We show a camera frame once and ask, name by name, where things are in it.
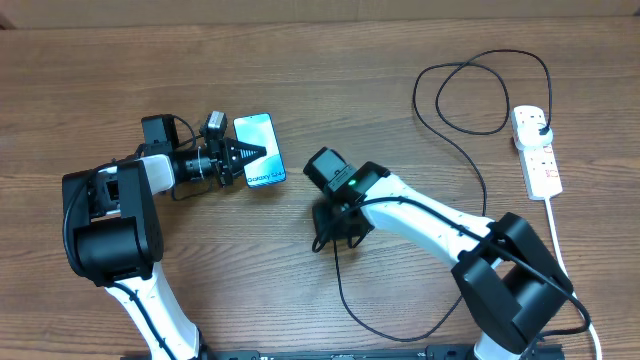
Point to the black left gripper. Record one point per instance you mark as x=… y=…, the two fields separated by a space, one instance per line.
x=223 y=164

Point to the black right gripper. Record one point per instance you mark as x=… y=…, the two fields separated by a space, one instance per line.
x=332 y=232

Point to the blue Galaxy S24 smartphone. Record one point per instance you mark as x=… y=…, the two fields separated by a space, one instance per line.
x=263 y=163

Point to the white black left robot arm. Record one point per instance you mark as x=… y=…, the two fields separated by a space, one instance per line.
x=112 y=234

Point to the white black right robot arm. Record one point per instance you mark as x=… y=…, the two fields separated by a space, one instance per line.
x=509 y=280

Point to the white charger plug adapter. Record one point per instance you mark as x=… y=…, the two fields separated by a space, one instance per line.
x=528 y=136

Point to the white power extension strip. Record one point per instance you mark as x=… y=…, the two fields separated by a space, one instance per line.
x=540 y=171

